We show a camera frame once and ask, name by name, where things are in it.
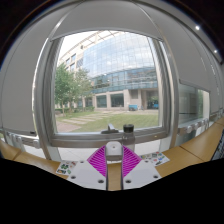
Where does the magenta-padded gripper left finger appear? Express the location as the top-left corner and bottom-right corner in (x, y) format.
(65, 145), (108, 191)

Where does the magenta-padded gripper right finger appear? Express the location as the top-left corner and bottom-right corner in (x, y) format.
(121, 145), (163, 191)

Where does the clear bottle with black cap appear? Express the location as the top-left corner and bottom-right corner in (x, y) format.
(121, 123), (136, 153)

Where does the green tree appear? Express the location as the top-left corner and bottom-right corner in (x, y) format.
(54, 63), (94, 116)

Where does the glass office building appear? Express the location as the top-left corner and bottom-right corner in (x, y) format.
(58, 30), (160, 111)

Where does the grey window frame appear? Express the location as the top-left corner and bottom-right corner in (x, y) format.
(33, 26), (181, 161)

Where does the dark window handle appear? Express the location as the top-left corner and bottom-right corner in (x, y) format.
(100, 123), (120, 135)

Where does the white wall socket trunking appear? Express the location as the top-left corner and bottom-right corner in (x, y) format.
(0, 128), (43, 149)
(178, 113), (224, 136)

